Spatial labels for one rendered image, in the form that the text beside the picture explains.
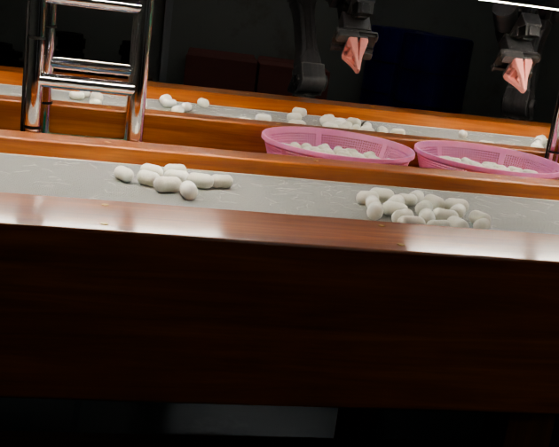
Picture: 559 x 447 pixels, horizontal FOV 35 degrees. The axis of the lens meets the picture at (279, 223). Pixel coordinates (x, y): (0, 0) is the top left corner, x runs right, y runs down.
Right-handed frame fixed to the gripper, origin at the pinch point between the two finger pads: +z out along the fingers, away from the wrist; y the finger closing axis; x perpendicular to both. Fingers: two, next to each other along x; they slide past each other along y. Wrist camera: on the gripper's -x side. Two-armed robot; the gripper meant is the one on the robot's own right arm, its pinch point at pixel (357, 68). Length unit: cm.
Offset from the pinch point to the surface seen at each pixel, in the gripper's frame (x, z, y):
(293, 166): -36, 58, -27
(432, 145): -17.1, 34.9, 6.1
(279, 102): 9.1, 4.3, -16.4
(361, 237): -61, 86, -27
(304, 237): -62, 87, -33
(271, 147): -25, 46, -27
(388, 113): 9.1, 4.1, 9.7
